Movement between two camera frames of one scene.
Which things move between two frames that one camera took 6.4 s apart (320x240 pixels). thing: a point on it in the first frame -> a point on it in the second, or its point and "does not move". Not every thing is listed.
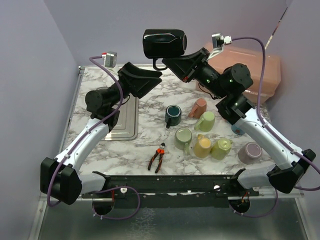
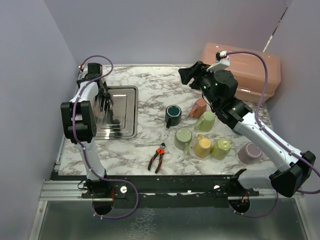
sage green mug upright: [182, 139] does not move
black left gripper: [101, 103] -> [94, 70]
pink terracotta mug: [199, 107] does not move
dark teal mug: [173, 115] does not move
